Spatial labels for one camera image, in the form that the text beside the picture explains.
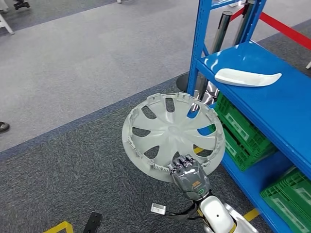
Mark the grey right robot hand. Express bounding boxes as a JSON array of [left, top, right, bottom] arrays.
[[168, 153, 211, 201]]

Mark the grey plastic wheel hubcap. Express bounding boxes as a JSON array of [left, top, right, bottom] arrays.
[[122, 92, 226, 184]]

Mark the white curved plastic trim part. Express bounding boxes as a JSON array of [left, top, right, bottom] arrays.
[[214, 67, 282, 88]]

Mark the blue metal shelf rack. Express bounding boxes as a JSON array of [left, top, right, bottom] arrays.
[[186, 0, 311, 233]]

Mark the yellow floor tape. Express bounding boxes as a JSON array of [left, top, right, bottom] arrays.
[[43, 145, 260, 233]]

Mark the red barrier belt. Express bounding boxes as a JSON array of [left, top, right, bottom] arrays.
[[229, 7, 311, 51]]

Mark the black office chair base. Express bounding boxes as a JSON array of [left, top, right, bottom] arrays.
[[13, 0, 31, 10]]

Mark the white furniture leg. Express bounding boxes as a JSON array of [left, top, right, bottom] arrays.
[[0, 0, 15, 35]]

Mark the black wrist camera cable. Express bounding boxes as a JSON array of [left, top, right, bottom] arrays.
[[165, 202, 207, 222]]

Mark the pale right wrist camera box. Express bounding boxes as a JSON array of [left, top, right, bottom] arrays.
[[150, 203, 167, 216]]

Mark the chrome stanchion post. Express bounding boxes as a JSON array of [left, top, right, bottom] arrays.
[[176, 10, 233, 97], [194, 0, 256, 108]]

